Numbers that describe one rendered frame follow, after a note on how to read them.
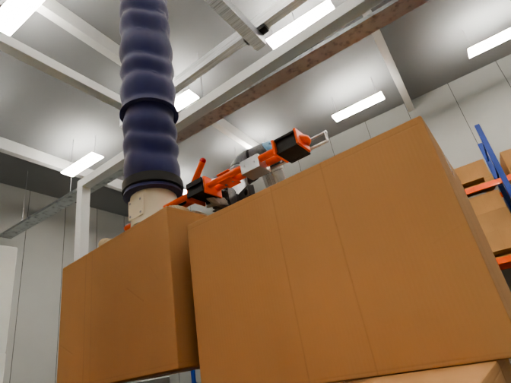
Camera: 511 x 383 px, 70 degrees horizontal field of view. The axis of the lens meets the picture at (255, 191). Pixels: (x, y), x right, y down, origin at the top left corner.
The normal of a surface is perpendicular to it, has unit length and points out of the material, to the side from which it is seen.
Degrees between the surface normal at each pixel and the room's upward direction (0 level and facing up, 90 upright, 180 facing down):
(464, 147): 90
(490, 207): 90
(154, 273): 90
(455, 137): 90
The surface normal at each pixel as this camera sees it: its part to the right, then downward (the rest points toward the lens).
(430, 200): -0.59, -0.25
